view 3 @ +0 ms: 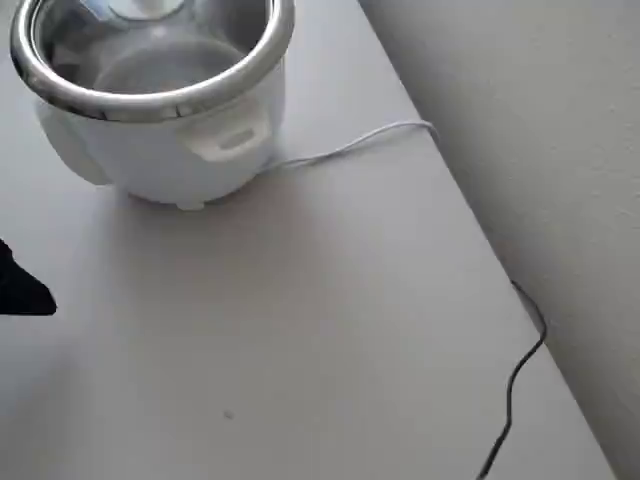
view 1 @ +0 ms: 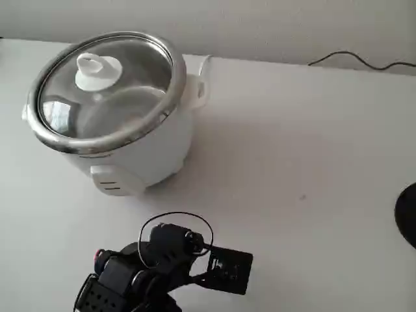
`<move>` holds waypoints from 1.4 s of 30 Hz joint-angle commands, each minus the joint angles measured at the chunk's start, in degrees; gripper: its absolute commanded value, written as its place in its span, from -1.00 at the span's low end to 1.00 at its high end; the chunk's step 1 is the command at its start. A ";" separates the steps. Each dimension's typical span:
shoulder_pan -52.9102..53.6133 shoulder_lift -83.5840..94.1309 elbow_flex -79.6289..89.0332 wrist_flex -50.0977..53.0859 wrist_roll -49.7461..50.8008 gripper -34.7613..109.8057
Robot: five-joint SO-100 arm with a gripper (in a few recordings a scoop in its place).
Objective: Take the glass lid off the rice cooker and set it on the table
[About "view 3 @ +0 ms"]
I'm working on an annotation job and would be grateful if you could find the white power cord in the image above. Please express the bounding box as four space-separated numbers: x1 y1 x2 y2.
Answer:
267 119 441 171

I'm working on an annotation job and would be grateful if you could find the white electric rice cooker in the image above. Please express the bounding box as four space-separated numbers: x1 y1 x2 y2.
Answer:
9 0 296 211

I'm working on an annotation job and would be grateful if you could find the black cable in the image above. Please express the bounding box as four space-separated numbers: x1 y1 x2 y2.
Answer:
477 279 547 480

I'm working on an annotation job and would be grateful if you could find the stainless steel inner pot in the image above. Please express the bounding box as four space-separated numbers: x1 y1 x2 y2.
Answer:
39 0 261 96

